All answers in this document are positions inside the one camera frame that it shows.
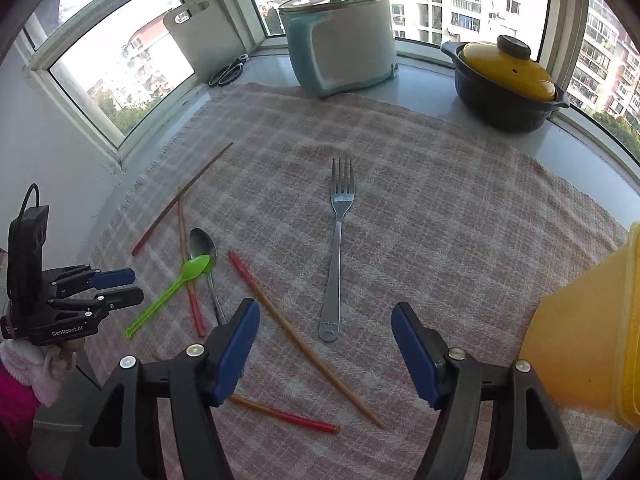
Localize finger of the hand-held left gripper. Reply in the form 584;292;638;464
54;287;145;314
59;268;137;294

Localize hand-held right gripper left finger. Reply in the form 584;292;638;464
62;297;262;480

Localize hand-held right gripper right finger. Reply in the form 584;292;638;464
391;302;583;480

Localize red-tipped wooden chopstick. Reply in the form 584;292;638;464
177;200;207;338
228;251;386;430
229;394;341;434
131;142;234;257

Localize green plastic spoon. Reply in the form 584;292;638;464
125;254;212;339

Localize metal spoon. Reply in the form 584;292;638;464
189;227;228;327

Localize metal fork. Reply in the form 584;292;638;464
318;157;357;343

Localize yellow utensil container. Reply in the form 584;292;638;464
518;221;640;433

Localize person's left hand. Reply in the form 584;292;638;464
0;337;86;408

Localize pink plaid cloth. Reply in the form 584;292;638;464
85;81;631;480

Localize magenta jacket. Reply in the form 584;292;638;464
0;360;41;461

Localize black kitchen scissors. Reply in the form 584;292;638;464
208;52;250;89

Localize white cutting board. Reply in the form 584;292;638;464
162;0;251;86

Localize dark casserole with yellow lid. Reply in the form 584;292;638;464
440;35;571;134

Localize white and teal cooking pot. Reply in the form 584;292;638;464
277;0;399;99

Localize black cable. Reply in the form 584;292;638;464
19;183;42;211

